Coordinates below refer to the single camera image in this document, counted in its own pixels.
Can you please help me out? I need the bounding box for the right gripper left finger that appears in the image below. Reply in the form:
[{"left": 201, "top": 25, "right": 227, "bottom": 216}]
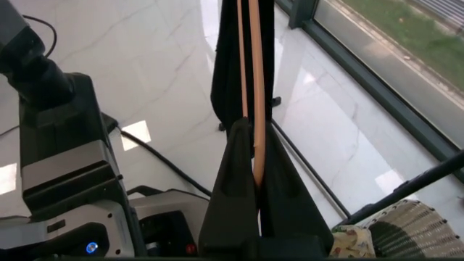
[{"left": 198, "top": 116, "right": 260, "bottom": 260}]

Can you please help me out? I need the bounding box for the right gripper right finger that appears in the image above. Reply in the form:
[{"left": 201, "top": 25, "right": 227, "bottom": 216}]
[{"left": 258, "top": 120, "right": 335, "bottom": 260}]

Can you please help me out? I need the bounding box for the pink clothes hanger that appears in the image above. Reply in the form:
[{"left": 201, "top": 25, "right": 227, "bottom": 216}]
[{"left": 236, "top": 0, "right": 268, "bottom": 188}]

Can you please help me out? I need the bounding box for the black garment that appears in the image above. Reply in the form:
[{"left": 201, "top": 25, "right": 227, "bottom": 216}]
[{"left": 210, "top": 0, "right": 276, "bottom": 139}]

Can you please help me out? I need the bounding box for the black clothes rack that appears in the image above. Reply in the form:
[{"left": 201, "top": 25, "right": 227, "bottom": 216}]
[{"left": 217, "top": 95, "right": 464, "bottom": 228}]

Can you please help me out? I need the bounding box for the white laundry basket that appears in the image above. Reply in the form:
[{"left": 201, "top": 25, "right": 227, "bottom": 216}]
[{"left": 357, "top": 199, "right": 464, "bottom": 260}]

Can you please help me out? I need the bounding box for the cream printed garment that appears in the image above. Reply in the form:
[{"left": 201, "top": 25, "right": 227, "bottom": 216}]
[{"left": 328, "top": 224, "right": 376, "bottom": 260}]

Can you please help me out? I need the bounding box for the window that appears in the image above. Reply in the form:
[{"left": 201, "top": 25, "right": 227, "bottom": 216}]
[{"left": 274, "top": 0, "right": 464, "bottom": 184}]

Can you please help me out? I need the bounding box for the black cable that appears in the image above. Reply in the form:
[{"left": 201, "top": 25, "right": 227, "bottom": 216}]
[{"left": 116, "top": 125, "right": 214, "bottom": 199}]

